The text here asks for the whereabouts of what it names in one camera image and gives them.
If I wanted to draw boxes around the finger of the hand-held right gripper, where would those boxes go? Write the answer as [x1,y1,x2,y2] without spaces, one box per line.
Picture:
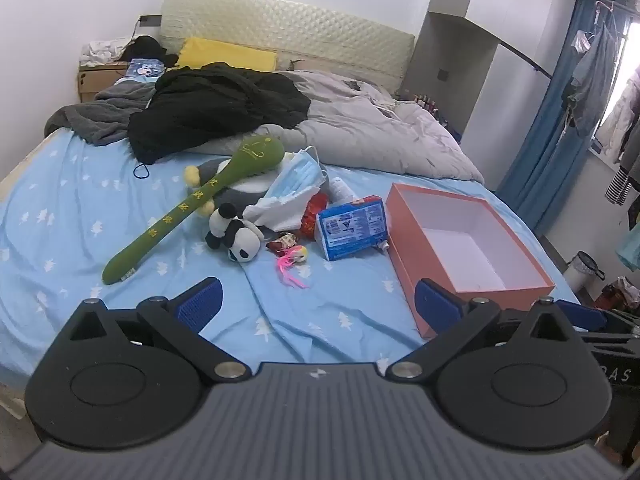
[556,300,640,356]

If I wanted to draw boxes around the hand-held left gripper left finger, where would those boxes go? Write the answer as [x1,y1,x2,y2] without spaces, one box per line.
[67,277,253,382]

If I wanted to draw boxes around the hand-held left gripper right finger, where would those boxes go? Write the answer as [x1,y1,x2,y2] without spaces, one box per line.
[386,278,571,380]

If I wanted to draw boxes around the pink cardboard box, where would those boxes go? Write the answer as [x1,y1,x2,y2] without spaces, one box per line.
[387,182,557,339]

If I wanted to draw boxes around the green plush stick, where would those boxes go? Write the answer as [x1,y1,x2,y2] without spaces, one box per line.
[102,133,286,286]

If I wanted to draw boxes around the blue tissue pack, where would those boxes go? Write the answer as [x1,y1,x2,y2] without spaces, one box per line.
[316,195,390,262]

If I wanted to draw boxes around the red foil packet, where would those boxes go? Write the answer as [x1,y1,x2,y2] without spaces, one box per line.
[300,192,330,238]

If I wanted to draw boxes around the blue face mask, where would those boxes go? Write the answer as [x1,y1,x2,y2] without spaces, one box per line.
[267,146,330,201]

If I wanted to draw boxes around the red bag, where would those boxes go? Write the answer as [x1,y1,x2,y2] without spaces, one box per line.
[595,276,640,311]

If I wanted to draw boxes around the trash bin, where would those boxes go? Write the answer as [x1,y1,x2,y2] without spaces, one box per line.
[564,251,606,293]

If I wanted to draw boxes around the panda plush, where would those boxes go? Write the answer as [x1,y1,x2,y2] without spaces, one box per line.
[205,202,266,264]

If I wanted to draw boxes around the teal hanging garment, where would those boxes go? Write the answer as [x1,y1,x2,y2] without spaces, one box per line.
[617,230,640,271]

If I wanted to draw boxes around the pink feather toy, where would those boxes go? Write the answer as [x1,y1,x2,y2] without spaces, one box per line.
[274,245,310,290]

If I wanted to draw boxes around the small dark snack packet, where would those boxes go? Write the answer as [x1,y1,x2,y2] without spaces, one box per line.
[266,232,301,256]

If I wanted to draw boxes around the grey penguin plush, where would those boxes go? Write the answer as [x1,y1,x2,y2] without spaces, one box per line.
[184,157,301,218]

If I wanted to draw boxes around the white paper towel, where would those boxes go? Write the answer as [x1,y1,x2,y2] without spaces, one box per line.
[243,187,321,231]

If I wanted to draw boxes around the striped hanging garment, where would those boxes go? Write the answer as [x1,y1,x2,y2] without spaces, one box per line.
[605,167,633,206]

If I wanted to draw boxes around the blue tree print bedsheet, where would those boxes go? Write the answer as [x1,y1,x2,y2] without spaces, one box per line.
[0,127,583,391]

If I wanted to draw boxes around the blue curtain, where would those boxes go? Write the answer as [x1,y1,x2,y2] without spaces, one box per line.
[495,0,626,236]

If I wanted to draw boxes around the light grey duvet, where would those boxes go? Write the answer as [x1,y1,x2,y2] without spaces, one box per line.
[192,70,485,183]

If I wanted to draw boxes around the black clothing pile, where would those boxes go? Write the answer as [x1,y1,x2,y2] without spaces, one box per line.
[128,62,312,165]

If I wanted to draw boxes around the dark grey blanket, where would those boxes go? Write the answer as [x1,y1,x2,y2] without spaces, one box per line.
[44,80,161,146]

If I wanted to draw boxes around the grey blue hanging shirt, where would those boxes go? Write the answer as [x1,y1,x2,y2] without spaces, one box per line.
[567,25,621,136]

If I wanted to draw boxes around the blue panda print pack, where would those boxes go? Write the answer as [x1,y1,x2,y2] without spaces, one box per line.
[125,58,166,80]

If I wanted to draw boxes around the yellow pillow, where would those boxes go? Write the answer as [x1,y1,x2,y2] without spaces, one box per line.
[176,36,278,72]

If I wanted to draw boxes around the grey wardrobe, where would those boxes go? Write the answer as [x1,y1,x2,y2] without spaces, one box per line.
[402,0,556,146]

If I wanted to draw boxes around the black bag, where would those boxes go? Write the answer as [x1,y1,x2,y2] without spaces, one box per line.
[120,35,180,68]

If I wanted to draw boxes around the white crumpled cloth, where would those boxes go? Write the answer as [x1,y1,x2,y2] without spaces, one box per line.
[80,40,132,67]

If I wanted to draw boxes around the beige padded headboard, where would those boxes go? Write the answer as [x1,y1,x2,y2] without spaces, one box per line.
[160,0,416,93]

